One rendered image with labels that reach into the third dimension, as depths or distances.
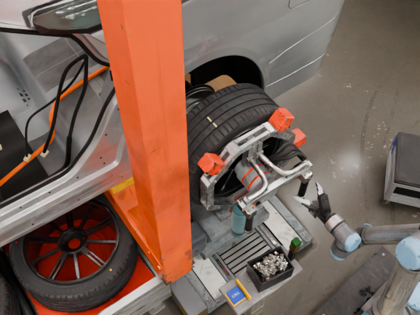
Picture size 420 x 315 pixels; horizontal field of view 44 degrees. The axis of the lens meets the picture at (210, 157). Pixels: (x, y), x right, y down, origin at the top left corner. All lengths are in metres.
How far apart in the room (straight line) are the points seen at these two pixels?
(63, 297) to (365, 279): 1.62
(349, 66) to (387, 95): 0.40
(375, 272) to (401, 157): 0.81
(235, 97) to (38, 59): 1.13
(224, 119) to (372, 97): 2.05
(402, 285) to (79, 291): 1.53
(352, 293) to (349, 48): 2.27
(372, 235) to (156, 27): 1.61
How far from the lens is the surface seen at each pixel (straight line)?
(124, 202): 2.74
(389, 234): 2.47
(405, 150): 3.55
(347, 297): 3.00
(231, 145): 2.37
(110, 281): 2.78
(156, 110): 1.54
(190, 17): 2.21
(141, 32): 1.32
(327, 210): 2.56
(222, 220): 3.17
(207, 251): 3.17
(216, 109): 2.44
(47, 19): 1.96
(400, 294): 2.38
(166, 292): 3.02
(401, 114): 4.21
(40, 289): 2.82
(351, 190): 3.68
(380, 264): 3.14
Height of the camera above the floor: 3.03
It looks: 55 degrees down
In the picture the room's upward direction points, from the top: 1 degrees clockwise
